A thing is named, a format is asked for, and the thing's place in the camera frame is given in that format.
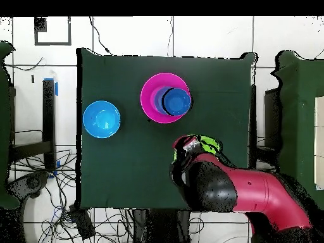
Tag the lime green bowl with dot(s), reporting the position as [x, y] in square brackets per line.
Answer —
[210, 145]

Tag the dark blue bowl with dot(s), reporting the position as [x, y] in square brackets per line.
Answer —
[177, 102]

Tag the large pink bowl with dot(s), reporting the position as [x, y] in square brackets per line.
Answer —
[148, 101]

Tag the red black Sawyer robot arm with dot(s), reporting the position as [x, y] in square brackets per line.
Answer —
[253, 187]

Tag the dark green tablecloth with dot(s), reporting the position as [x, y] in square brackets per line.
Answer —
[114, 177]

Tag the large light blue bowl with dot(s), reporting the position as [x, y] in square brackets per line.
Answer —
[101, 119]

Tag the green cloth covered side table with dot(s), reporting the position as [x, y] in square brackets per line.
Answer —
[3, 126]
[298, 114]

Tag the black power brick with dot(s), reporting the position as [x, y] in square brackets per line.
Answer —
[82, 222]

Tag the black stand with blue tape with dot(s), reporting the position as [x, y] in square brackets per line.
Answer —
[48, 114]

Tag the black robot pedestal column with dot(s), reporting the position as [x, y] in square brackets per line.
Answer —
[162, 225]

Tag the black pedestal foot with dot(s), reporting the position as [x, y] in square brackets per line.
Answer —
[27, 183]

